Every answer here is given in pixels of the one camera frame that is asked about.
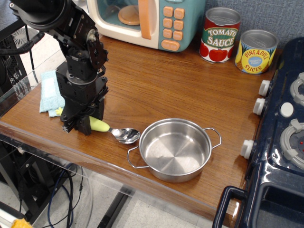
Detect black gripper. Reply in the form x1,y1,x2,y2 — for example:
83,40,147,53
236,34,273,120
56,61,108,135

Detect spoon with yellow-green handle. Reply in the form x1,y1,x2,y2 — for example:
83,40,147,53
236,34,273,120
55,106,141,144

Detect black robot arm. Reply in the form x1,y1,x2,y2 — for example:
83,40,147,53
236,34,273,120
0,0,108,135

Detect light blue folded towel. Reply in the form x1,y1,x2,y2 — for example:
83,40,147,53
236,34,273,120
39,70,65,117

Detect black computer case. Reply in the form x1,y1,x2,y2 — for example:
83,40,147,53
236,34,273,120
0,30,28,98

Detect stainless steel pot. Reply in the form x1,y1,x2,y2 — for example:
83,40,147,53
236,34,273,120
136,118,222,183

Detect yellow sponge corner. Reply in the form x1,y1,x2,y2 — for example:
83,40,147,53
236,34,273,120
11,219,33,228

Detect toy microwave oven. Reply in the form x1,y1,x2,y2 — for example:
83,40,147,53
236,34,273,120
87,0,205,52

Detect white stove knob bottom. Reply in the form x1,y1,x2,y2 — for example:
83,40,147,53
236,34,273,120
240,140,254,160

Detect white stove knob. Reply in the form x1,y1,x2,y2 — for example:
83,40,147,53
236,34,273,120
253,98,266,115
240,140,254,160
258,80,271,97

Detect tomato sauce can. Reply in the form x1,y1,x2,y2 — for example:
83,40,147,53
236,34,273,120
199,7,241,63

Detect white stove knob middle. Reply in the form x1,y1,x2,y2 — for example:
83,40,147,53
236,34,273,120
253,98,266,115

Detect white stove knob top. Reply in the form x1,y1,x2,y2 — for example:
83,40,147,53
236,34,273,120
258,80,271,97

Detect pineapple slices can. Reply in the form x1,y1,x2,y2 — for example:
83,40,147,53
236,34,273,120
235,29,279,75

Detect dark blue toy stove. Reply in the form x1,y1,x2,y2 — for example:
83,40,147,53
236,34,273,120
213,38,304,228

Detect black cable under table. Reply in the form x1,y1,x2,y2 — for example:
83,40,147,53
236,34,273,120
42,166,84,228

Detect blue cable under table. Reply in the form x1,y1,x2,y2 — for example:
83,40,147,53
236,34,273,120
47,163,75,228

